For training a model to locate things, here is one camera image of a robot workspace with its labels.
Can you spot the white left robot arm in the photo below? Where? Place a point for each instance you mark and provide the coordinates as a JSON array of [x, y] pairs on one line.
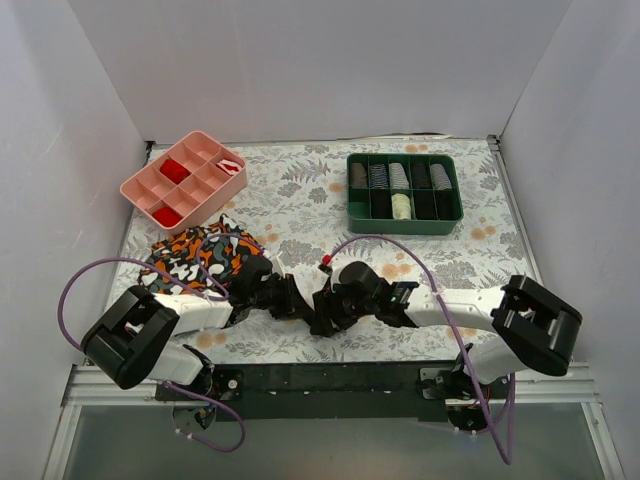
[[135, 339]]

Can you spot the white patterned rolled socks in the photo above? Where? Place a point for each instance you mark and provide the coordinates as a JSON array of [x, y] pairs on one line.
[[440, 178]]

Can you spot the floral fern table mat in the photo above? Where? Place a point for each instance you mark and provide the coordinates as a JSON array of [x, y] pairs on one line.
[[295, 205]]

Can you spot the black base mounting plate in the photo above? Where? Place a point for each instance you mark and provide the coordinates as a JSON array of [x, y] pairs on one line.
[[421, 390]]

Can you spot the red rolled garment front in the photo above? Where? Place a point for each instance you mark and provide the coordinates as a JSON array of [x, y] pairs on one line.
[[166, 217]]

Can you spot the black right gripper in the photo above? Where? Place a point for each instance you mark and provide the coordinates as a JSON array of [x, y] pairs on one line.
[[325, 306]]

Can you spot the pink compartment tray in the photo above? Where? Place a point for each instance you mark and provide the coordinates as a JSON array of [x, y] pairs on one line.
[[187, 184]]

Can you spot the black rolled socks back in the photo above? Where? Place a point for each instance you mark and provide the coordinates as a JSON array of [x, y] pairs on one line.
[[420, 176]]

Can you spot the black rolled socks front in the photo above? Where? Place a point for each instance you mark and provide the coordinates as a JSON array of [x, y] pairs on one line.
[[381, 204]]

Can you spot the blue striped rolled socks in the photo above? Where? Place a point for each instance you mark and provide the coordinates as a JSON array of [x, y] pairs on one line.
[[378, 176]]

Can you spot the red rolled garment back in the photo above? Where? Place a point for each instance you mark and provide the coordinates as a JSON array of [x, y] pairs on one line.
[[174, 171]]

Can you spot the grey brown rolled socks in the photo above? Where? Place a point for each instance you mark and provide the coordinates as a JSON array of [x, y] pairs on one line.
[[358, 176]]

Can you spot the cream rolled socks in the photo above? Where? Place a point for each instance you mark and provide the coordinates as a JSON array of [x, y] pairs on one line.
[[401, 207]]

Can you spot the green compartment tray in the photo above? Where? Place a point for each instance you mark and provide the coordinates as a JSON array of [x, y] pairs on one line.
[[434, 212]]

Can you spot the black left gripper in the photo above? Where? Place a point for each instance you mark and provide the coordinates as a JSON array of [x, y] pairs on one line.
[[289, 295]]

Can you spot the black rolled socks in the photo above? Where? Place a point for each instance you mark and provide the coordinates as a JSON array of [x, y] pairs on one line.
[[420, 176], [381, 204]]

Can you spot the grey white rolled socks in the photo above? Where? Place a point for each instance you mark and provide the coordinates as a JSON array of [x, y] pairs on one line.
[[397, 177]]

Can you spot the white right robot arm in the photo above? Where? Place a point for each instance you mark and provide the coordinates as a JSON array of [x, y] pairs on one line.
[[531, 327]]

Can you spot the black underwear beige waistband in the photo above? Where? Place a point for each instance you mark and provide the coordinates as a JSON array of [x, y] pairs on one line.
[[329, 316]]

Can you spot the orange camouflage patterned garment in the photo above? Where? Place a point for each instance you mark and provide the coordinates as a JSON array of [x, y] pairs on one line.
[[199, 258]]

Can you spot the red white rolled garment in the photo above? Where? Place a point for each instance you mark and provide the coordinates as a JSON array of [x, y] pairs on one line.
[[229, 166]]

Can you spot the aluminium frame rail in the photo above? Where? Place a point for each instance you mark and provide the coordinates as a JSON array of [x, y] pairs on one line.
[[88, 386]]

